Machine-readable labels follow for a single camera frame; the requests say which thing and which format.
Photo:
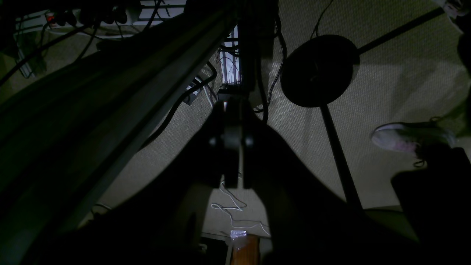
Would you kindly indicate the white sneaker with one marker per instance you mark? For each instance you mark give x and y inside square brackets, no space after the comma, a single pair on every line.
[411,137]

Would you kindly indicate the black round stand base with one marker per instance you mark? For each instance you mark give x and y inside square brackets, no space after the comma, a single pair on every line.
[319,71]

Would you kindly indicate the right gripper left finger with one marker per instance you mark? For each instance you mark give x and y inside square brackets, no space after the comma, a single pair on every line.
[163,222]

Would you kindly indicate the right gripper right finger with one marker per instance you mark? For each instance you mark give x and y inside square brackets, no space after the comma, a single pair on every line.
[304,215]

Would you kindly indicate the white power strip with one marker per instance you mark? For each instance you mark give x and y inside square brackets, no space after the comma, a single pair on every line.
[132,17]

